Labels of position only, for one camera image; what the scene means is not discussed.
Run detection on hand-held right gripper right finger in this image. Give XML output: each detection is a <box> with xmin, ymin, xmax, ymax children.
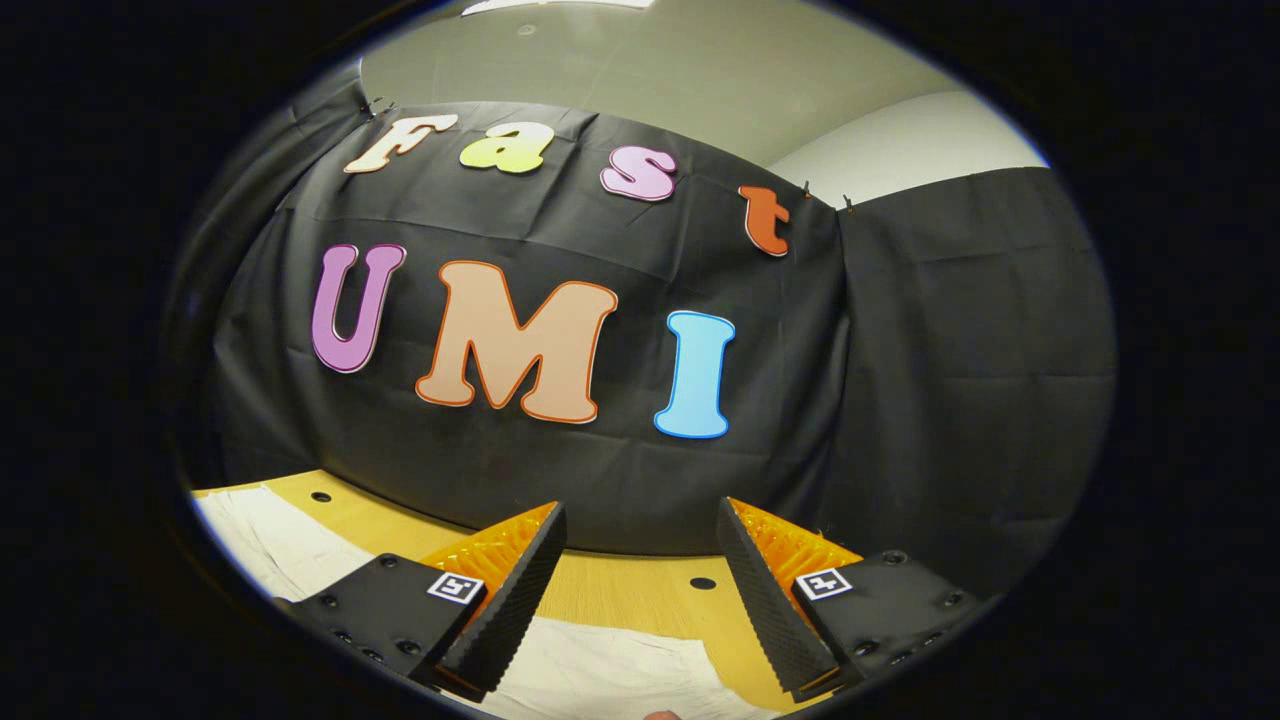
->
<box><xmin>716</xmin><ymin>497</ymin><xmax>1001</xmax><ymax>703</ymax></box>

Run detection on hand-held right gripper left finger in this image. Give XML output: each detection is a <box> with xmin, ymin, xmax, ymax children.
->
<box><xmin>275</xmin><ymin>502</ymin><xmax>569</xmax><ymax>701</ymax></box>

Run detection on white jeans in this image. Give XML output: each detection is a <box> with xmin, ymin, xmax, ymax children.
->
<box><xmin>192</xmin><ymin>485</ymin><xmax>783</xmax><ymax>720</ymax></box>

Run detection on black backdrop cloth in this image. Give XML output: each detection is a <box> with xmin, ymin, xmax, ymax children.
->
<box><xmin>160</xmin><ymin>60</ymin><xmax>1116</xmax><ymax>601</ymax></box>

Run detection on ceiling light panel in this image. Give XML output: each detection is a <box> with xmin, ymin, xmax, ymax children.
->
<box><xmin>460</xmin><ymin>0</ymin><xmax>656</xmax><ymax>16</ymax></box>

